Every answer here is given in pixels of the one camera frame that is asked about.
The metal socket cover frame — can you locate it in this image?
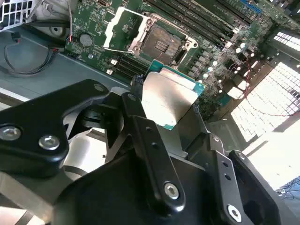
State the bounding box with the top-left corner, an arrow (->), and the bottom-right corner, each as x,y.
102,6 -> 152,52

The silver topped CPU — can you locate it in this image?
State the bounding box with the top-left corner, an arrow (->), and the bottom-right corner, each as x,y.
140,59 -> 206,130

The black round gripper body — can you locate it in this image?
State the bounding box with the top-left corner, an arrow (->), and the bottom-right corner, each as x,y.
53,150 -> 227,225

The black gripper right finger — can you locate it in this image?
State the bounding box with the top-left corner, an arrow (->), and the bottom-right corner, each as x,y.
187,101 -> 283,225

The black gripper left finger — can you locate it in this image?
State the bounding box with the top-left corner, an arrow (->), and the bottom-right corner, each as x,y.
0,75 -> 186,216

